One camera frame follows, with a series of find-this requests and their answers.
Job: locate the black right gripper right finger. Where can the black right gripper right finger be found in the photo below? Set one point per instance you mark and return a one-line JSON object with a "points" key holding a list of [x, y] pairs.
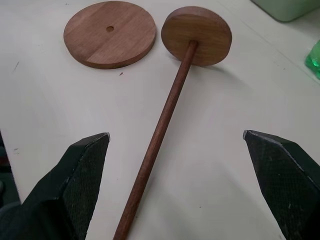
{"points": [[285, 180]]}

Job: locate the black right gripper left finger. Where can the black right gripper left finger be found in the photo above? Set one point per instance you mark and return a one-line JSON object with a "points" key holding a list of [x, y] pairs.
{"points": [[62, 190]]}

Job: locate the wooden rod with disc base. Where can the wooden rod with disc base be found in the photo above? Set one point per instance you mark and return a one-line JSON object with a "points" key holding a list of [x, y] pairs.
{"points": [[172, 90]]}

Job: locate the round wooden base with hole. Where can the round wooden base with hole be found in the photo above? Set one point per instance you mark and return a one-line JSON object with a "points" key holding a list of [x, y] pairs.
{"points": [[110, 35]]}

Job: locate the green translucent plastic object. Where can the green translucent plastic object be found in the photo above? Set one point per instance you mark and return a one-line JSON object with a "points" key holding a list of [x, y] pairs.
{"points": [[313, 61]]}

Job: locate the pale green container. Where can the pale green container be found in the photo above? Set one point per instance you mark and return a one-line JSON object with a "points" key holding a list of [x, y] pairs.
{"points": [[287, 8]]}

